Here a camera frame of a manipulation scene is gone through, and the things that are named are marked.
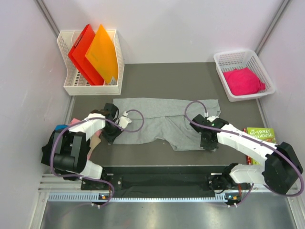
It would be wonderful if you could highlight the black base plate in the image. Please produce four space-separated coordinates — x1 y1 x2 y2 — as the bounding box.
80 165 253 198

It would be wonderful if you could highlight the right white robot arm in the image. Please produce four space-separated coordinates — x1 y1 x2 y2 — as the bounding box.
190 114 305 195

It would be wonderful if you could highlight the white mesh basket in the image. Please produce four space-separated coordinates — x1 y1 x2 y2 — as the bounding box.
213 49 275 102

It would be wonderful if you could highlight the white file organizer basket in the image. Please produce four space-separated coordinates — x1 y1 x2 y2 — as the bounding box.
57 25 124 96

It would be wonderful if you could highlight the grey t shirt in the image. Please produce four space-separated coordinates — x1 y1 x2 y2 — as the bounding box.
113 98 221 151

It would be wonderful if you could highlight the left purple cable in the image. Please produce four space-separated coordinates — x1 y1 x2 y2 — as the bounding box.
50 109 145 207

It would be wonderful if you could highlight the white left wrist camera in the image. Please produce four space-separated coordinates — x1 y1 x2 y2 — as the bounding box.
118 111 132 129

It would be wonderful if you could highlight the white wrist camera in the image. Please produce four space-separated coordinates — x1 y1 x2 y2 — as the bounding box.
205 115 219 123
118 111 132 129

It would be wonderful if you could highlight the orange plastic folder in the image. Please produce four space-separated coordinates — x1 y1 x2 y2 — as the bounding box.
85 24 119 85

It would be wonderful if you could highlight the red plastic folder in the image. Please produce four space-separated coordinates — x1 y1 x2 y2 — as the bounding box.
68 24 104 86

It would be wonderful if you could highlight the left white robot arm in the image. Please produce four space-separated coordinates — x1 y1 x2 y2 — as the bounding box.
43 103 132 189

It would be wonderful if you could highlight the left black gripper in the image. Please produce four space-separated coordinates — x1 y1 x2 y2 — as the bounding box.
101 121 124 144

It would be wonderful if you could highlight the pink t shirt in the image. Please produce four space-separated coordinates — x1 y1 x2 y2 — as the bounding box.
69 118 102 162

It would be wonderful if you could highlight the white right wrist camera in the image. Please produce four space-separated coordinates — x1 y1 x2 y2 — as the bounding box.
205 115 219 123

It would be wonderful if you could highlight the aluminium frame rail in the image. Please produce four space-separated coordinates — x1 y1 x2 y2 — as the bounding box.
38 172 299 203

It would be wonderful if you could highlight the magenta t shirt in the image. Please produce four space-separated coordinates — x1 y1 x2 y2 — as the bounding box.
223 67 266 96

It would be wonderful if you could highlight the tan t shirt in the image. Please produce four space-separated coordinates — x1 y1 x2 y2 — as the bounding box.
89 134 101 153

